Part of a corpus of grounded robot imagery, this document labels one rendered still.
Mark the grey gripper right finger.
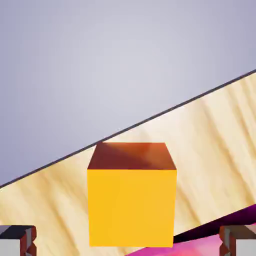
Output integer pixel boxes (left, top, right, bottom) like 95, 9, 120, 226
219, 223, 256, 256

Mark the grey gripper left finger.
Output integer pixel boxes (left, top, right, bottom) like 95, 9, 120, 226
0, 225, 38, 256

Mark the small yellow cube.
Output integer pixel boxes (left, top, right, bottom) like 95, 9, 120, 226
86, 142, 178, 249

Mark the large pink box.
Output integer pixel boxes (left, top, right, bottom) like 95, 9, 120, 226
124, 203, 256, 256

